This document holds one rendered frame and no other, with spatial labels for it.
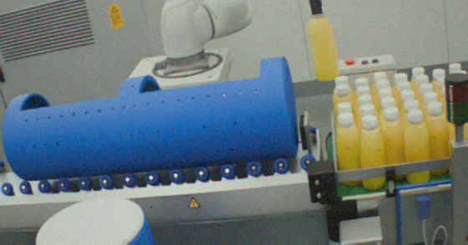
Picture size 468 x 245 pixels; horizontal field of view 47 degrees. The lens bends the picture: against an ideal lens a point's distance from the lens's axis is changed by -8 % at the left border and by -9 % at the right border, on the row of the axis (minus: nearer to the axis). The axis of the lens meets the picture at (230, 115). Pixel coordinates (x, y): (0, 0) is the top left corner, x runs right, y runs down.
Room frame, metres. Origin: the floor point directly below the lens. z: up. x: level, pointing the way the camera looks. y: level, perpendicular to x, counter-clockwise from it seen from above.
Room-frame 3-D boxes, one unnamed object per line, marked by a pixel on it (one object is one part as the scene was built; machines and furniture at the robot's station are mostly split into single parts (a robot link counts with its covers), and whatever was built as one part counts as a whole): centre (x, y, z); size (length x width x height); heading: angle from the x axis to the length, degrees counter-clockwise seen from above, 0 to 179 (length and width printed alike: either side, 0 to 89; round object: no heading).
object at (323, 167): (1.32, -0.20, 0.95); 0.10 x 0.07 x 0.10; 168
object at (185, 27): (2.29, 0.12, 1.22); 0.18 x 0.16 x 0.22; 115
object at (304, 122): (1.53, -0.20, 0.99); 0.10 x 0.02 x 0.12; 168
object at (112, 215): (1.18, 0.39, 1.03); 0.28 x 0.28 x 0.01
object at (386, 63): (1.77, -0.46, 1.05); 0.20 x 0.10 x 0.10; 78
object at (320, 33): (1.50, -0.28, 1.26); 0.07 x 0.07 x 0.19
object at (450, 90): (1.10, -0.50, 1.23); 0.06 x 0.06 x 0.04
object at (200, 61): (2.29, 0.15, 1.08); 0.22 x 0.18 x 0.06; 87
